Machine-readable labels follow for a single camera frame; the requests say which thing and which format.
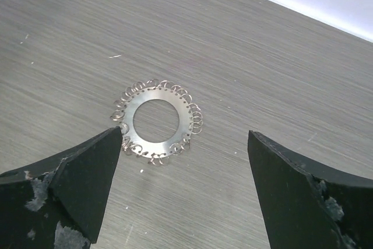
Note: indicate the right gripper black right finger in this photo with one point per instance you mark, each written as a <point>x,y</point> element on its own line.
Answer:
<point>307,204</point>

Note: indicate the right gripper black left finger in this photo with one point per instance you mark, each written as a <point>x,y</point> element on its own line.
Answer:
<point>60,201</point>

